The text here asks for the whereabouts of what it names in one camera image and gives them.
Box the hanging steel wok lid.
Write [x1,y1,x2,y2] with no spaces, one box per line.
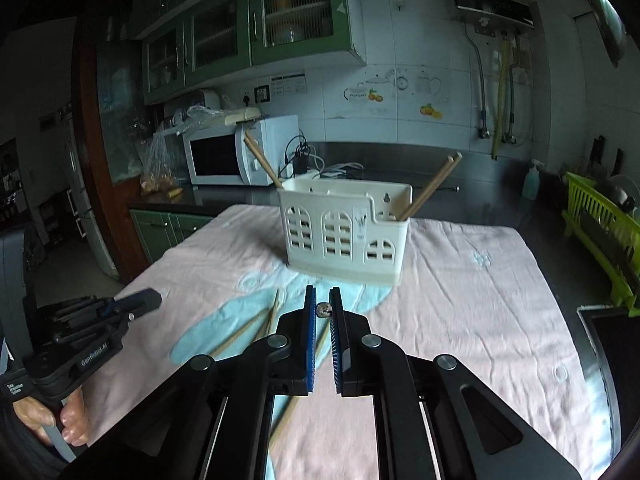
[588,0,627,68]

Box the soap dispenser bottle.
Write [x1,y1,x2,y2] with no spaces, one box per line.
[522,159,544,200]

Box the power strip with cables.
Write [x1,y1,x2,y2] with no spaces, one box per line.
[278,130,364,179]

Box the person left forearm sleeve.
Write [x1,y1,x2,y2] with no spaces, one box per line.
[1,404,66,479]

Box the person left hand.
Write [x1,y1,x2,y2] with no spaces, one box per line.
[13,388,90,448]

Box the green lower cabinet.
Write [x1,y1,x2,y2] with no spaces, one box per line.
[130,209,213,263]

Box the white microwave oven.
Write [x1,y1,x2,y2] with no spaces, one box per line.
[182,115,299,186]

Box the pink towel with blue pattern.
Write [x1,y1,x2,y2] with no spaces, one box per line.
[84,206,611,479]

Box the green dish rack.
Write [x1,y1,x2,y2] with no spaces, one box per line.
[562,172,639,318]

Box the yellow gas hose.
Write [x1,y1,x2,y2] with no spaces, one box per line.
[490,39,512,162]

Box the wall water heater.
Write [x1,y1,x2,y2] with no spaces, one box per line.
[448,0,535,37]

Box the plastic bag of food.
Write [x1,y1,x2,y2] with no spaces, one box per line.
[139,132,184,196]

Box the green wall cabinet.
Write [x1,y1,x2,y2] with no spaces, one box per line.
[130,0,366,104]

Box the cream plastic utensil holder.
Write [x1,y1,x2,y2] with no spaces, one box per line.
[278,172,412,286]

